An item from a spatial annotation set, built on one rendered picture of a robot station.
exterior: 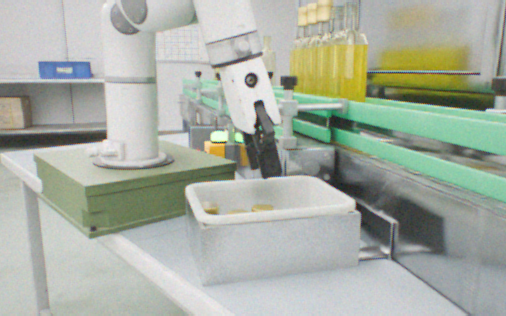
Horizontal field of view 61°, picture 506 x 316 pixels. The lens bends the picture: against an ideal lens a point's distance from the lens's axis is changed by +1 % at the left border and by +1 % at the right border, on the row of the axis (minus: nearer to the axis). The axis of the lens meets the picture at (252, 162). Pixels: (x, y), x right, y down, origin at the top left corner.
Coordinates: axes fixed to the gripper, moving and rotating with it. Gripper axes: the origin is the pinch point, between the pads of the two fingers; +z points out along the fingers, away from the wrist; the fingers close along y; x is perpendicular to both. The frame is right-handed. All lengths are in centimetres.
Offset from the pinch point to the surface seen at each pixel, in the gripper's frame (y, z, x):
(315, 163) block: 7.6, 6.1, -11.1
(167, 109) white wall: 605, 65, -35
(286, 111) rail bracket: 8.2, -4.3, -8.3
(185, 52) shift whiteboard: 604, -9, -87
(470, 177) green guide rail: -21.6, 3.1, -17.2
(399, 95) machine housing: 22.4, 3.3, -39.8
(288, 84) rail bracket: 8.4, -8.5, -9.8
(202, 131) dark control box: 76, 8, -3
